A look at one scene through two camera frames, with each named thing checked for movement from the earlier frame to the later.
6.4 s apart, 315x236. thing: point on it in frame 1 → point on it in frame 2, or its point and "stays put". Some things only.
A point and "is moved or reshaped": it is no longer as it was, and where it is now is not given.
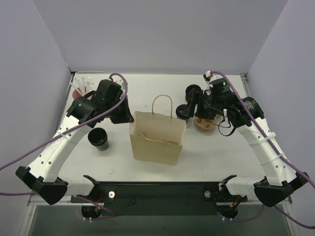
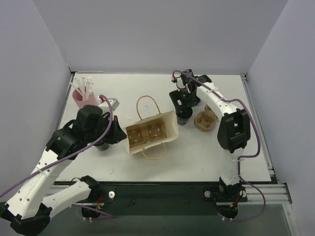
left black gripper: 124,114 → 115,132
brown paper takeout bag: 156,138 is moved or reshaped
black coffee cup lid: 181,111 stays put
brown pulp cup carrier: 206,124 stays put
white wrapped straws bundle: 82,86 stays put
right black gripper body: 192,101 → 180,105
